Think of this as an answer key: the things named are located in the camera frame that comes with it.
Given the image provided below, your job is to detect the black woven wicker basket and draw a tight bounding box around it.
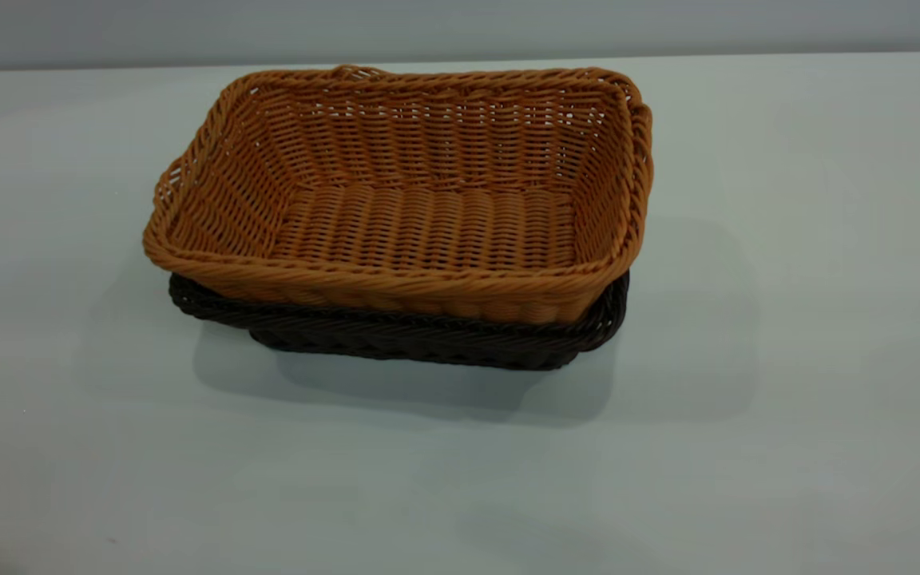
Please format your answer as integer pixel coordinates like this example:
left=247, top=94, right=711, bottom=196
left=169, top=270, right=631, bottom=371

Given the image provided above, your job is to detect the orange woven wicker basket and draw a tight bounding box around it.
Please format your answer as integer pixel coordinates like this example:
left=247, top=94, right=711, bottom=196
left=143, top=65, right=654, bottom=325

